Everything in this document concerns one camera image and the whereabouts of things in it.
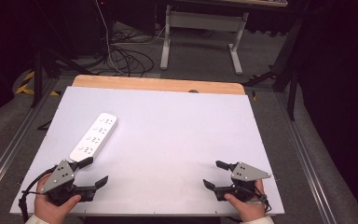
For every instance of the yellow black floor tape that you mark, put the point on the yellow black floor tape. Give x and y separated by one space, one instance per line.
28 84

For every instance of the white metal desk frame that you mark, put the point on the white metal desk frame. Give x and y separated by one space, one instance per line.
203 21

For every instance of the black metal stand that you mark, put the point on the black metal stand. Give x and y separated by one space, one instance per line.
287 71
38 77

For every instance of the white power strip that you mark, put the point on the white power strip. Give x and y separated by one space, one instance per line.
94 137

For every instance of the wooden desk top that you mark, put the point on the wooden desk top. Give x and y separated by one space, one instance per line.
245 2

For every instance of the person's left hand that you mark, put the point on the person's left hand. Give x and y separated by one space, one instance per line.
48 210

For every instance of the white board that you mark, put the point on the white board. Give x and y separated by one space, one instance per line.
167 140

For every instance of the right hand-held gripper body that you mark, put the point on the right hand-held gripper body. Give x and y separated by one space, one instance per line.
245 174

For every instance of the aluminium floor rail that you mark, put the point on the aluminium floor rail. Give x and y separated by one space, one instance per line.
9 149
307 168

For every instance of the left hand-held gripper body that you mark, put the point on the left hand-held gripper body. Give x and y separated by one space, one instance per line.
57 175

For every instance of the person's right hand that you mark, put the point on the person's right hand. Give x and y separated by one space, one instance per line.
248 208

